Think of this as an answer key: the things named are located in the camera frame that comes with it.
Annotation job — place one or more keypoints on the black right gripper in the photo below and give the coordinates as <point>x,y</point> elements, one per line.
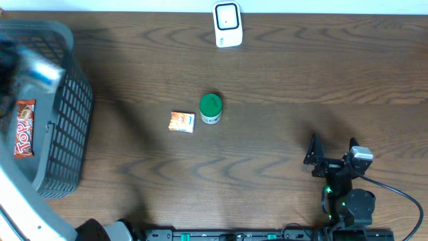
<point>329,165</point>

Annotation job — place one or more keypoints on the red Top chocolate bar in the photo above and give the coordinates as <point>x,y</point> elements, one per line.
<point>24,132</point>

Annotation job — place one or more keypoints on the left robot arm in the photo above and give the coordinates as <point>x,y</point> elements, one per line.
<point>25,215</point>

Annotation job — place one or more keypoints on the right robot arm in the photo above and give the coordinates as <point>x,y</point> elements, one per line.
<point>349,209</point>

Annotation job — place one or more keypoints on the white barcode scanner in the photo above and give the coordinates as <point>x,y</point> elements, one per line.
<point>228,24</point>

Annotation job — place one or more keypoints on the green lid jar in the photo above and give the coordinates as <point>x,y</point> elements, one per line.
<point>210,107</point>

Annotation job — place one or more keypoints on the orange snack packet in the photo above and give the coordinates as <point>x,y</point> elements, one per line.
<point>183,122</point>

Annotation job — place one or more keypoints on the grey plastic basket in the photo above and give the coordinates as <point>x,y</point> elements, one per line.
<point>62,119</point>

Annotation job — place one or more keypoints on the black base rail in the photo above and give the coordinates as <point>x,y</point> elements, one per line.
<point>292,234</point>

